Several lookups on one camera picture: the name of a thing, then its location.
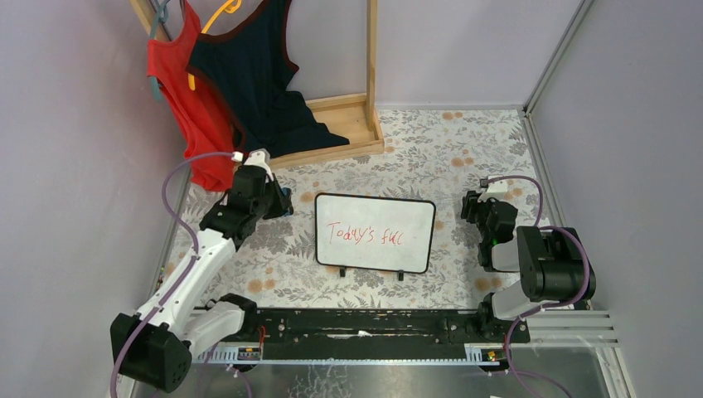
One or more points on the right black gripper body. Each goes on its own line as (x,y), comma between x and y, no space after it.
(475,207)

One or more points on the navy tank top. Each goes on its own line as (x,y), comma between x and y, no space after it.
(249,69)

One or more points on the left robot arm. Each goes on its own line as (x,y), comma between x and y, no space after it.
(158,343)

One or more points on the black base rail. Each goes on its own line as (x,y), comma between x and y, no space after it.
(407,335)

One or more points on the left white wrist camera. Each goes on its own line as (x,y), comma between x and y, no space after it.
(257,158)

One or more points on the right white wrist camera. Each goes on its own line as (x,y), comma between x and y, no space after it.
(493,188)

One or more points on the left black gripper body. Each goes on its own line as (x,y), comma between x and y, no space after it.
(273,199)

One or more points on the wooden clothes rack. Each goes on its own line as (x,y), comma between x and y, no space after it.
(352,116)

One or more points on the floral table mat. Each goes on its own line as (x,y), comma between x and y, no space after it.
(429,155)

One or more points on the red tank top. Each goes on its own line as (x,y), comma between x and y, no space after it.
(201,115)

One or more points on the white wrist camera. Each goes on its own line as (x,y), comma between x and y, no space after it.
(257,158)
(493,188)

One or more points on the black framed whiteboard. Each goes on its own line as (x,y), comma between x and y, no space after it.
(379,233)

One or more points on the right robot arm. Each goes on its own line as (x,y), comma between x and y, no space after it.
(551,263)

